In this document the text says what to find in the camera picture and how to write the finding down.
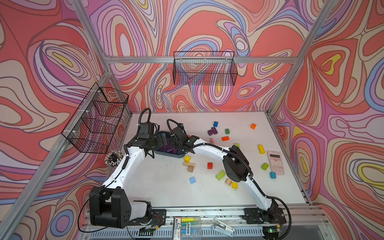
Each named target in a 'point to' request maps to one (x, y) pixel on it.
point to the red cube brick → (210, 165)
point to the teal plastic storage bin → (166, 150)
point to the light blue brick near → (192, 180)
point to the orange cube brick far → (253, 126)
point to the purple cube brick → (214, 130)
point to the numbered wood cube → (190, 168)
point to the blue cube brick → (215, 124)
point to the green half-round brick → (227, 131)
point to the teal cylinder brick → (273, 175)
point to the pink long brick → (212, 141)
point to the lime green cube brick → (237, 145)
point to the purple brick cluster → (210, 132)
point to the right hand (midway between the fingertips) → (173, 144)
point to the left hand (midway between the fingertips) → (160, 140)
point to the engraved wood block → (187, 164)
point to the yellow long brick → (261, 149)
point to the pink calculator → (275, 161)
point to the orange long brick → (225, 138)
